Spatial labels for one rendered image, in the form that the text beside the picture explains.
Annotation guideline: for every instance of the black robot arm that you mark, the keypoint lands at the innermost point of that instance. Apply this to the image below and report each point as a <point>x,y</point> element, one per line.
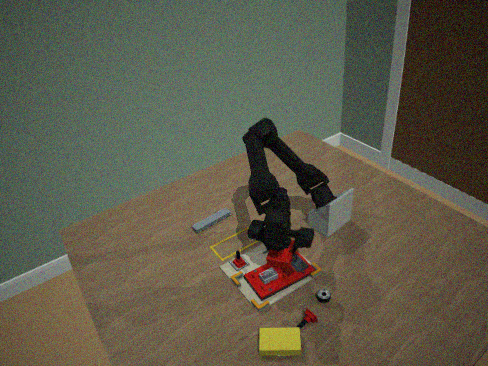
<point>263,185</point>

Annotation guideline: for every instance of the yellow rectangular block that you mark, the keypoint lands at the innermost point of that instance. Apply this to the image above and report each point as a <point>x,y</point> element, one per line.
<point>279,342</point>

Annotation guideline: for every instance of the black toy wheel with grey hub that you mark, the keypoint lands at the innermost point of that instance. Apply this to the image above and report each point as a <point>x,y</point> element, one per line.
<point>324,296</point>

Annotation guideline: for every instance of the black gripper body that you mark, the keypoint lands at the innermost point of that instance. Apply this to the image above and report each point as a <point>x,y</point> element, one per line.
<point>303,237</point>

